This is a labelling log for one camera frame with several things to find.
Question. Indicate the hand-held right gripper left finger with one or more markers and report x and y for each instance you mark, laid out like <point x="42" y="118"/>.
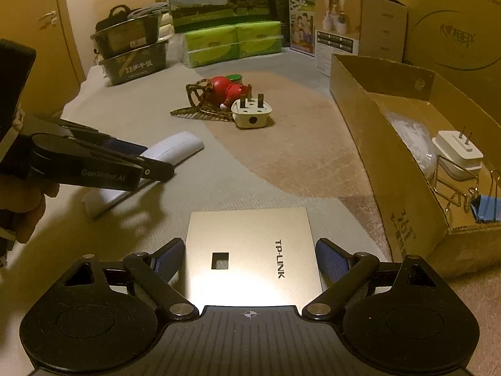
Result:
<point x="172" y="258"/>

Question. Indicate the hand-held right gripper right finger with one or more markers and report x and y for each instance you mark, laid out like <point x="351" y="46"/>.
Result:
<point x="330" y="258"/>

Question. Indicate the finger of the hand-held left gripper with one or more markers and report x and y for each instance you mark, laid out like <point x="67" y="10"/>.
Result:
<point x="125" y="147"/>
<point x="156" y="171"/>

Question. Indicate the white oblong case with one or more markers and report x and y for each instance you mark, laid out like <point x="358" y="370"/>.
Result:
<point x="176" y="147"/>

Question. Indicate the gold wall panel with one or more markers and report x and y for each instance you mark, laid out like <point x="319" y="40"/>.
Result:
<point x="250" y="250"/>

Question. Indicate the white three-pin plug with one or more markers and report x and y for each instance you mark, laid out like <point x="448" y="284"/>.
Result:
<point x="252" y="115"/>

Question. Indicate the small green-capped bottle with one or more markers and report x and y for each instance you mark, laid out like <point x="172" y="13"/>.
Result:
<point x="235" y="77"/>

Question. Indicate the clear bag of white picks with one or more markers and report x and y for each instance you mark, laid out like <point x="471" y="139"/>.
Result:
<point x="411" y="137"/>

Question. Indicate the blue binder clip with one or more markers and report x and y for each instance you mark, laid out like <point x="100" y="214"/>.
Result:
<point x="485" y="209"/>

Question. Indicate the white square power adapter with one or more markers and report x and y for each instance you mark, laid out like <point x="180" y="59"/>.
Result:
<point x="456" y="149"/>

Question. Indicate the person's left hand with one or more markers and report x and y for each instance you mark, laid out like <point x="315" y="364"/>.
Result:
<point x="23" y="211"/>

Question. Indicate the black food tub white label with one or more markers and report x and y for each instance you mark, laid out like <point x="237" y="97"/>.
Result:
<point x="125" y="37"/>

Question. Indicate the wooden door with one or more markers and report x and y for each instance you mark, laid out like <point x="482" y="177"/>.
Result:
<point x="58" y="47"/>

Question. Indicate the cream folded cloth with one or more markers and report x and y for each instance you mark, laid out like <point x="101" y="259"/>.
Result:
<point x="166" y="27"/>

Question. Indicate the black bag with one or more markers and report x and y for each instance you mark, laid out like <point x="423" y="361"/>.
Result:
<point x="111" y="17"/>

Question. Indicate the grey striped folded cloth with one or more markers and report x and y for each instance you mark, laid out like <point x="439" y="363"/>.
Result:
<point x="146" y="9"/>

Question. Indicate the green tissue pack bundle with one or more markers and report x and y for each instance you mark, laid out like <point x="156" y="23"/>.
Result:
<point x="231" y="43"/>

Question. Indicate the green cow milk carton box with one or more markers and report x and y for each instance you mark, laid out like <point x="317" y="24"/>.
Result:
<point x="219" y="0"/>

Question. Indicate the blue milk carton box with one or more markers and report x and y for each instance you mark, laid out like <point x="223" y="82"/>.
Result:
<point x="313" y="8"/>

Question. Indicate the white product box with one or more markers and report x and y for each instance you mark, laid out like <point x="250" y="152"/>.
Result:
<point x="336" y="31"/>

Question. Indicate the large brown cardboard box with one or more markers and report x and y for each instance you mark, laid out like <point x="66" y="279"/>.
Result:
<point x="450" y="19"/>

